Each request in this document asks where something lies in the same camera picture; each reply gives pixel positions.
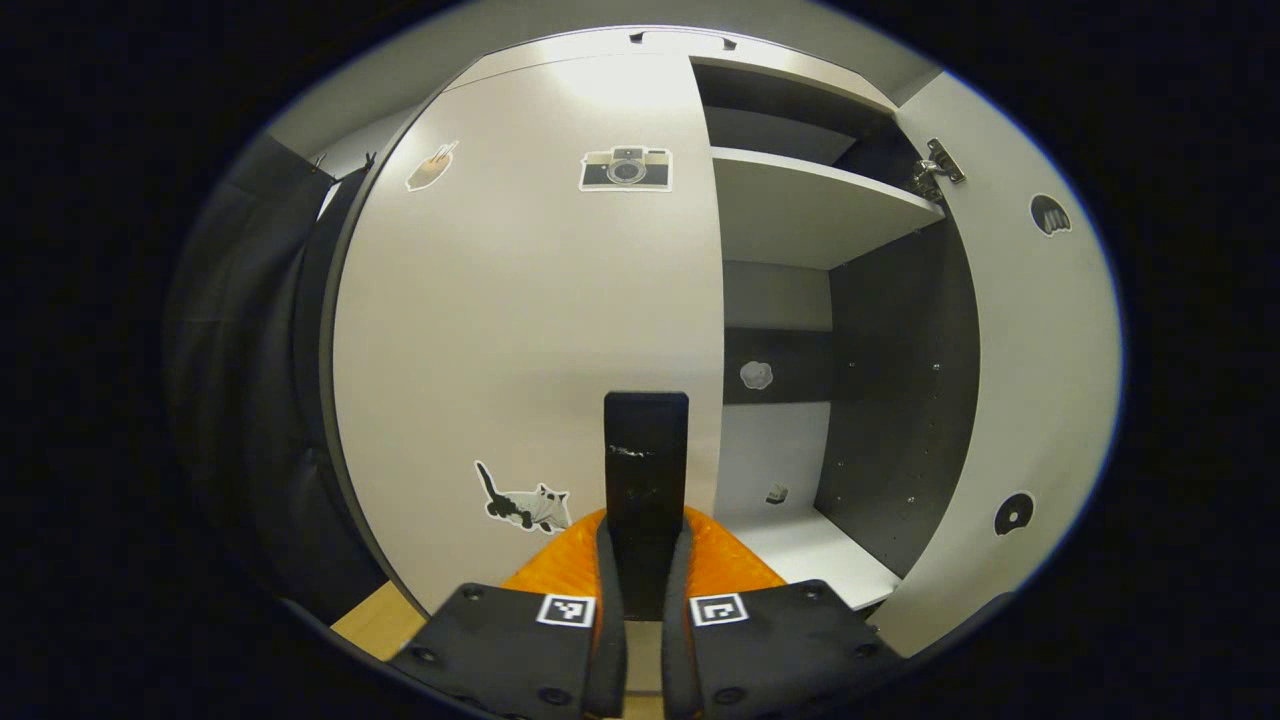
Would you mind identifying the metal door hinge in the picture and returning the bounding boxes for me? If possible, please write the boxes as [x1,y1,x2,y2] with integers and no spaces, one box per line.
[912,138,968,201]

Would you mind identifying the black door handle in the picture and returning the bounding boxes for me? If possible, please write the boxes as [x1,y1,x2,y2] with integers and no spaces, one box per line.
[603,392,691,621]

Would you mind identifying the black drawer handle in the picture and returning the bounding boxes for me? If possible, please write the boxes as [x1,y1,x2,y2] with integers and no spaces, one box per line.
[630,30,738,51]

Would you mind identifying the cabinet door with camera sticker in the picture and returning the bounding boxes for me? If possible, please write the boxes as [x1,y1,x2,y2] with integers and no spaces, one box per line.
[330,52,726,616]

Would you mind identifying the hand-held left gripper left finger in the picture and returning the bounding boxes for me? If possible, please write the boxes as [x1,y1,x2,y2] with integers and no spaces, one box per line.
[385,508,629,720]

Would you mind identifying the cabinet door with headphone sticker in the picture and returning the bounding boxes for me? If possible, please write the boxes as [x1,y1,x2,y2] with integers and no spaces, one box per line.
[875,70,1123,659]

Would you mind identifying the white cabinet shelf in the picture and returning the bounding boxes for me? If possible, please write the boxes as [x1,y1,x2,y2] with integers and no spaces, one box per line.
[715,505,904,611]
[712,147,946,271]

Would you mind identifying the beige cabinet drawer front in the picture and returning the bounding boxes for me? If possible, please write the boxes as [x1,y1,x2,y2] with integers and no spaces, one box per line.
[440,28,901,116]

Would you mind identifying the black backdrop cloth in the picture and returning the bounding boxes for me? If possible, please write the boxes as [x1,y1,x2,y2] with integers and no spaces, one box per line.
[165,130,401,626]

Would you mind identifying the double-door shoe cabinet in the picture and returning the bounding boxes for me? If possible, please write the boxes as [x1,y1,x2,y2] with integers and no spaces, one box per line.
[318,28,986,616]

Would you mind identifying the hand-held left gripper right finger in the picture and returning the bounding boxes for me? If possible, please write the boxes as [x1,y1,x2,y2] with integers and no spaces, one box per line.
[660,505,906,720]

